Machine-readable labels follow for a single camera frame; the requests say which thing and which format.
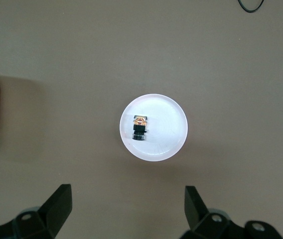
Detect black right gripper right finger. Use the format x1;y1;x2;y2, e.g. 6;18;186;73
181;185;282;239

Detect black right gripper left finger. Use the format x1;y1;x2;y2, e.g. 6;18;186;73
0;183;72;239

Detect orange and black switch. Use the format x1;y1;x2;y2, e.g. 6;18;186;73
131;115;149;142

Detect pink round plate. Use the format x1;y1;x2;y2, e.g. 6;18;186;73
119;94;189;162

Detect thin black looped cable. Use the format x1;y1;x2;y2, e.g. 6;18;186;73
237;0;266;12

